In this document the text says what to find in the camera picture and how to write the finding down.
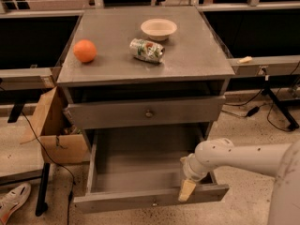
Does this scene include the grey drawer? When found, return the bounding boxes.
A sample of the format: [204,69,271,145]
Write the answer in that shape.
[67,96,225,129]
[73,125,231,214]

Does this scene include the black table leg right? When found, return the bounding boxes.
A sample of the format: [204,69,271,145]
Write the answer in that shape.
[262,80,299,131]

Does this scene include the crushed green soda can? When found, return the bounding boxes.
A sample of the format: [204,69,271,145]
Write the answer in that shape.
[129,38,165,64]

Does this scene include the grey drawer cabinet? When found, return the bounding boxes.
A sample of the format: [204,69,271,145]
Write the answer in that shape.
[57,7,233,143]

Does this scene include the black table leg left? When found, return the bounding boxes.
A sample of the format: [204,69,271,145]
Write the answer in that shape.
[35,163,50,217]

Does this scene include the small yellow foam piece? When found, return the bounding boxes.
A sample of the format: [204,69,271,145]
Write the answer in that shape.
[237,56,252,64]

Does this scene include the brown cardboard box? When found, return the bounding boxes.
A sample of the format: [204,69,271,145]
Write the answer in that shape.
[20,87,88,164]

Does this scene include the white sneaker shoe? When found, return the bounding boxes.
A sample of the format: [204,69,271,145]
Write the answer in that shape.
[0,183,31,225]

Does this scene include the orange fruit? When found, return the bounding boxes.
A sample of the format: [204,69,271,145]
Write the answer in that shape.
[73,39,97,63]

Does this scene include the black floor cable left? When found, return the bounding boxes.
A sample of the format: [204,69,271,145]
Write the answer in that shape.
[20,110,77,225]

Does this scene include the black power adapter cable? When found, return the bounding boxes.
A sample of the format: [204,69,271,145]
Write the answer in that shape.
[220,89,266,119]

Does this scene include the black table leg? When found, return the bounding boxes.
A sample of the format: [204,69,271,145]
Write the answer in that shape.
[35,163,50,217]
[262,80,299,131]

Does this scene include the grey top drawer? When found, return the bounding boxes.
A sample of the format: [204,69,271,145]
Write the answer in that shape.
[67,96,225,129]

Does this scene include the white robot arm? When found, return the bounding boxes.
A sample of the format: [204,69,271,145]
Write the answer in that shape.
[178,138,300,225]

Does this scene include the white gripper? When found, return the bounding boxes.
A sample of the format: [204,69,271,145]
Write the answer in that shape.
[178,154,208,202]

